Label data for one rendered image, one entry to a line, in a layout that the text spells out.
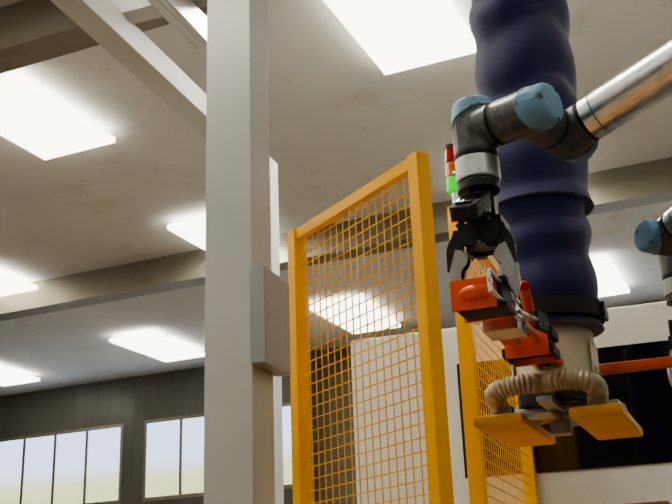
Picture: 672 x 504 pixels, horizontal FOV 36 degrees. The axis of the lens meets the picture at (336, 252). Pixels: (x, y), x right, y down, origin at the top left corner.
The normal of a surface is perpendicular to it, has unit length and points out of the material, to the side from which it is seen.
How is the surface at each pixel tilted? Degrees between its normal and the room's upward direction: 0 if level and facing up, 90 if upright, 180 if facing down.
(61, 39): 180
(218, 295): 90
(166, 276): 90
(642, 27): 180
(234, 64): 90
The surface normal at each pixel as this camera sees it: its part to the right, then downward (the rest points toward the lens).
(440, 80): 0.04, 0.94
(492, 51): -0.70, -0.39
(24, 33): -0.41, -0.29
